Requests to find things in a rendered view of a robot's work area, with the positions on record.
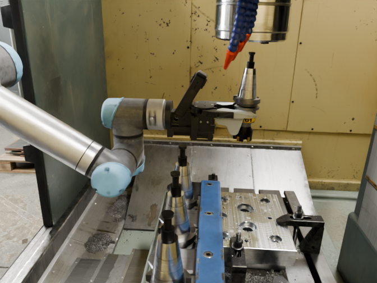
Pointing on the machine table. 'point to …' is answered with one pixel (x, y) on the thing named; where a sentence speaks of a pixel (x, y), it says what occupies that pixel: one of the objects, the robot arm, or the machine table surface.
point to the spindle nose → (220, 27)
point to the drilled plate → (258, 238)
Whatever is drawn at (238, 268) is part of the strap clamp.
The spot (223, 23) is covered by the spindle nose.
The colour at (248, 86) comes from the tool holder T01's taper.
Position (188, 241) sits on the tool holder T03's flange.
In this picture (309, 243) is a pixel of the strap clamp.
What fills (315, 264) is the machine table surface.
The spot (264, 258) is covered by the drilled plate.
